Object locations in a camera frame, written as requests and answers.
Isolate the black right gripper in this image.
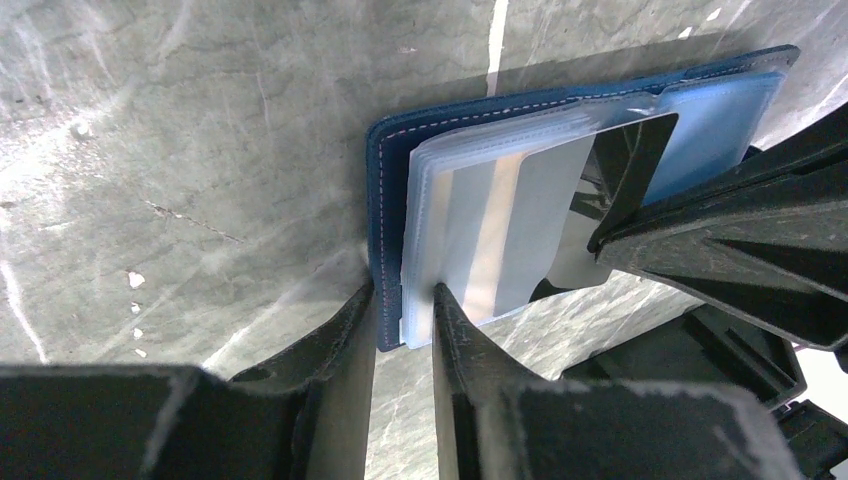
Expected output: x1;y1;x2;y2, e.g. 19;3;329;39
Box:
561;179;847;479

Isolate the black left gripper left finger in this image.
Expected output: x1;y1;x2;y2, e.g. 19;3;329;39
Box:
1;284;376;479

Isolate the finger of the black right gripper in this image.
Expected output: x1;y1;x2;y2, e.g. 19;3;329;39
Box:
635;102;848;223

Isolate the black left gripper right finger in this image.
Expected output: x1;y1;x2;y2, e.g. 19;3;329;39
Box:
432;284;801;479

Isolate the blue leather card holder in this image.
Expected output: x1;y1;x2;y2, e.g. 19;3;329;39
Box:
365;45;800;352

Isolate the black credit card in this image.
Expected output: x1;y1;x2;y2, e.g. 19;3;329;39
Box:
529;113;679;302

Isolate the gold card in holder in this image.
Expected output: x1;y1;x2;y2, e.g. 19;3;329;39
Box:
440;136;595;324

